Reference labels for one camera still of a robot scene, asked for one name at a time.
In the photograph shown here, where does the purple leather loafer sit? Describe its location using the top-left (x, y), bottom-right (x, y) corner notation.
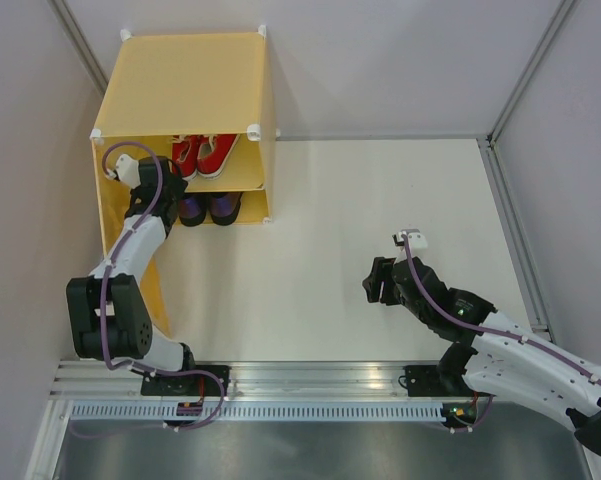
top-left (208, 192), bottom-right (243, 226)
top-left (178, 193), bottom-right (207, 227)

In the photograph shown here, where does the red canvas sneaker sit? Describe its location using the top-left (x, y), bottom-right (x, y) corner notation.
top-left (171, 135), bottom-right (201, 181)
top-left (196, 134), bottom-right (240, 179)

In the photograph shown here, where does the yellow plastic shoe cabinet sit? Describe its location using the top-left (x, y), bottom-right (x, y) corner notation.
top-left (88, 24), bottom-right (283, 339)

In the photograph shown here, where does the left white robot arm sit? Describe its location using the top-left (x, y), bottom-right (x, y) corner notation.
top-left (66, 154), bottom-right (226, 397)

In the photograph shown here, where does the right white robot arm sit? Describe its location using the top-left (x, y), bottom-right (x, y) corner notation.
top-left (362, 256), bottom-right (601, 457)

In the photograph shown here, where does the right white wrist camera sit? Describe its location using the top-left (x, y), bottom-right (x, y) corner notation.
top-left (392, 229), bottom-right (428, 251)

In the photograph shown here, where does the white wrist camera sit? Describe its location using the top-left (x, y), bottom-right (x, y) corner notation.
top-left (392, 229), bottom-right (428, 251)
top-left (105, 154), bottom-right (141, 189)

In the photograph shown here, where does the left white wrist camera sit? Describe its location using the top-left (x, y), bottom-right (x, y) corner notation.
top-left (105, 154), bottom-right (141, 189)

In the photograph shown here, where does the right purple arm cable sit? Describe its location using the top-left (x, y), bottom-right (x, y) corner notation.
top-left (398, 232), bottom-right (601, 401)

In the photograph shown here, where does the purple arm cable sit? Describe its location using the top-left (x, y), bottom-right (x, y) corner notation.
top-left (99, 141), bottom-right (226, 441)
top-left (398, 232), bottom-right (601, 401)

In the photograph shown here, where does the aluminium frame post right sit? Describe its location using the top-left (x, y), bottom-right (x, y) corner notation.
top-left (477, 0), bottom-right (579, 342)

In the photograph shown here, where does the aluminium frame post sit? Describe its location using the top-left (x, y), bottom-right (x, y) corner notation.
top-left (47, 0), bottom-right (108, 95)
top-left (477, 0), bottom-right (579, 342)

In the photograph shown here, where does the white slotted cable duct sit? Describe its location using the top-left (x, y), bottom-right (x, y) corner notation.
top-left (162, 402), bottom-right (474, 424)

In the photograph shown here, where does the aluminium frame post left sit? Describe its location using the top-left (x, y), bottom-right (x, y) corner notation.
top-left (47, 0), bottom-right (108, 95)

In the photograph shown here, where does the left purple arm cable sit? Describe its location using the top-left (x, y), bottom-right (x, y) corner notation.
top-left (99, 141), bottom-right (226, 441)

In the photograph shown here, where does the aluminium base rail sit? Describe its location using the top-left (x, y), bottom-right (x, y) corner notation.
top-left (49, 359), bottom-right (596, 401)

